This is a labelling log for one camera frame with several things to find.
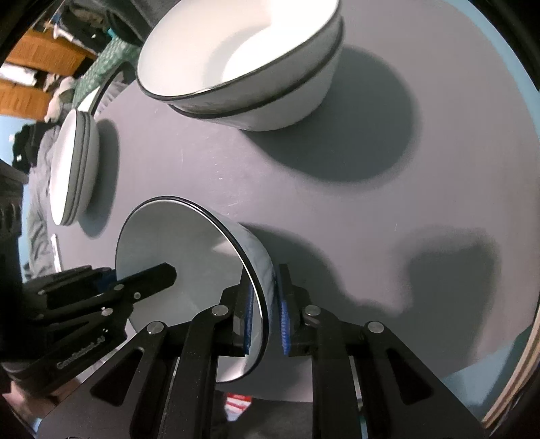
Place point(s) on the round wooden rim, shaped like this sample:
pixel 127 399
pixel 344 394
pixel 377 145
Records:
pixel 519 371

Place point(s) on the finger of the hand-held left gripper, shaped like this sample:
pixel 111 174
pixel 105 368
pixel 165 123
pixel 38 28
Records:
pixel 152 278

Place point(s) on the dark hanging clothes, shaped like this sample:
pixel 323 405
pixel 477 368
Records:
pixel 105 17

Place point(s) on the black clothes pile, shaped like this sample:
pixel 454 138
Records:
pixel 25 143

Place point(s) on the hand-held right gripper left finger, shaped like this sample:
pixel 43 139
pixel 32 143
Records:
pixel 249 321

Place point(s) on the beige pillow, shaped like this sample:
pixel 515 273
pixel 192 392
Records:
pixel 59 101

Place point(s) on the red white packet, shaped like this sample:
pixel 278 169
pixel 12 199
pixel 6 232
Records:
pixel 238 405

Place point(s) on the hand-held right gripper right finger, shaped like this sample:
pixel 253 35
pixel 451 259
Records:
pixel 283 321

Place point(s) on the green checkered cloth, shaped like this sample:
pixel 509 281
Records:
pixel 109 55

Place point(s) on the grey quilted duvet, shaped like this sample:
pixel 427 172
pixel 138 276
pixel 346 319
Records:
pixel 40 202

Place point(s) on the white smartphone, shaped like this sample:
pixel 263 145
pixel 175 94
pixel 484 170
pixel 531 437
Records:
pixel 55 251

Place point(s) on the white bowl black rim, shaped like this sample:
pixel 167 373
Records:
pixel 287 109
pixel 190 55
pixel 177 261

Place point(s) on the wooden louvered wardrobe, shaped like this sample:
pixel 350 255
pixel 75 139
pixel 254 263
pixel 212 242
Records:
pixel 29 59

